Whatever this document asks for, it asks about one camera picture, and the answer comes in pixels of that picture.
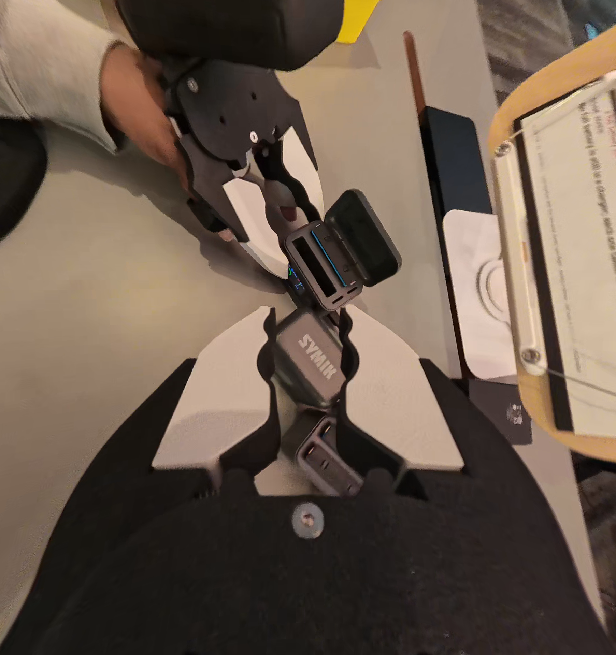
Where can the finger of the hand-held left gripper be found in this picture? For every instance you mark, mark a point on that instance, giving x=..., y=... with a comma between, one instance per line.
x=302, y=163
x=254, y=220

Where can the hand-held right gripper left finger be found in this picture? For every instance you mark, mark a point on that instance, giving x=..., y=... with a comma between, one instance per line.
x=221, y=404

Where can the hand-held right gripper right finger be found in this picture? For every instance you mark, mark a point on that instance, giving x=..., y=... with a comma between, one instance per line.
x=395, y=409

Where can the black battery charger case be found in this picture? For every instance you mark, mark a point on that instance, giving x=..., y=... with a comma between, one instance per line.
x=287, y=337
x=369, y=240
x=308, y=460

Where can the yellow plastic bin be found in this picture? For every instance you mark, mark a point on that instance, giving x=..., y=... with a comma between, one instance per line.
x=356, y=20

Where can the person's left forearm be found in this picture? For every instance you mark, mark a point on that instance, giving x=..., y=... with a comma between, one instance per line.
x=31, y=61

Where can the person's left hand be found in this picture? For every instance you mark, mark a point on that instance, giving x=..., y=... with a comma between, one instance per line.
x=134, y=102

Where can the black power adapter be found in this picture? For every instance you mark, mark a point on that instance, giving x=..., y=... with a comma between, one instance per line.
x=497, y=409

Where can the dark blue panel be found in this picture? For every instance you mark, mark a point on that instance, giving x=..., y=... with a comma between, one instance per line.
x=456, y=163

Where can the dark rounded object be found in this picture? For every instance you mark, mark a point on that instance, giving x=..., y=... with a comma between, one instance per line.
x=6, y=189

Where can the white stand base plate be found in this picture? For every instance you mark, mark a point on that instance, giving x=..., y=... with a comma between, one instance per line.
x=466, y=307

